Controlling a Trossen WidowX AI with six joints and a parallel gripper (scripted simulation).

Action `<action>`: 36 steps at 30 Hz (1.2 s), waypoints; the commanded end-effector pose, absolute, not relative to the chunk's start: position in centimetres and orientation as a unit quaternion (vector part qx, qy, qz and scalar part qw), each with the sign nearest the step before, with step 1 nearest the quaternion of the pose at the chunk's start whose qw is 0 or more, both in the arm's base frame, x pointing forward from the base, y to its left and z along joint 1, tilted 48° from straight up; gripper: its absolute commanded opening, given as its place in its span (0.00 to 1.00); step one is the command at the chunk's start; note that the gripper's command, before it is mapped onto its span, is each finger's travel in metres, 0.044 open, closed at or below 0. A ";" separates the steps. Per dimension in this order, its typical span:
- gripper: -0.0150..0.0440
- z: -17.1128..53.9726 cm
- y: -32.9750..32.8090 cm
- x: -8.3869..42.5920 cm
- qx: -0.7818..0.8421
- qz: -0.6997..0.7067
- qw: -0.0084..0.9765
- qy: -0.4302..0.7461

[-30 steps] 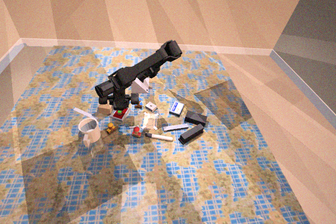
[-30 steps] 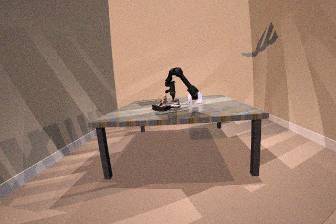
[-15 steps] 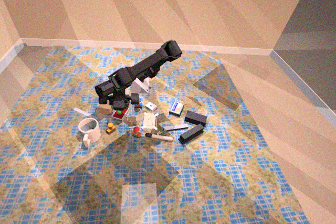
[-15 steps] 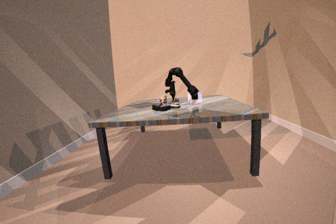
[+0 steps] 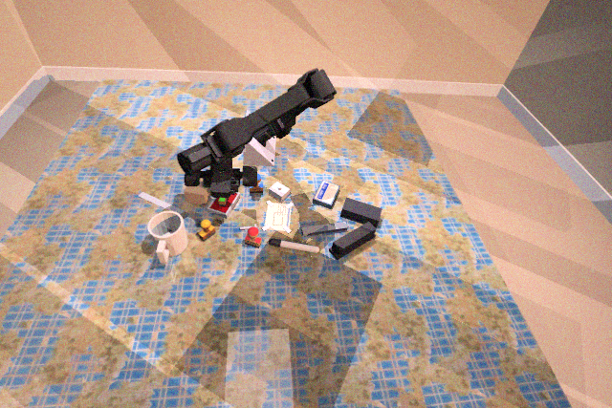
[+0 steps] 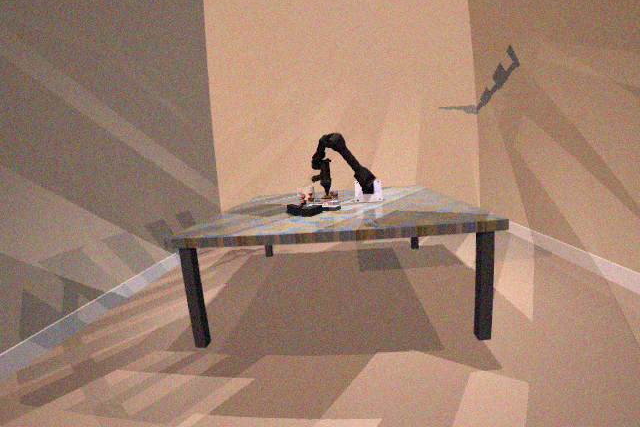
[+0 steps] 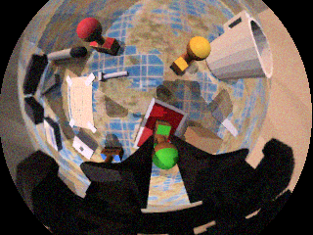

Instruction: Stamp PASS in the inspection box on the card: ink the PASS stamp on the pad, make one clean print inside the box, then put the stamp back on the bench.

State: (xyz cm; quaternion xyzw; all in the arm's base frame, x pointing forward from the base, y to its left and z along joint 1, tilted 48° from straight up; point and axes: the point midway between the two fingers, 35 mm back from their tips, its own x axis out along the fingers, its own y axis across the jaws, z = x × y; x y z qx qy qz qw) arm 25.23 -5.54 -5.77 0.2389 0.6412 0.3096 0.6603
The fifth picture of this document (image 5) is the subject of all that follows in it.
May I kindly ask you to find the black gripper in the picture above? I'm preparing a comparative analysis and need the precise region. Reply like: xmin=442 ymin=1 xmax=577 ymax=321
xmin=185 ymin=159 xmax=257 ymax=188

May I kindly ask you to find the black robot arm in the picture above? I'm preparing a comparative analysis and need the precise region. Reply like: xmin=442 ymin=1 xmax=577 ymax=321
xmin=177 ymin=68 xmax=337 ymax=198

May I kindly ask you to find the tan cube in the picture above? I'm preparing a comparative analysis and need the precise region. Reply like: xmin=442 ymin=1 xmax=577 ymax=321
xmin=185 ymin=181 xmax=211 ymax=205

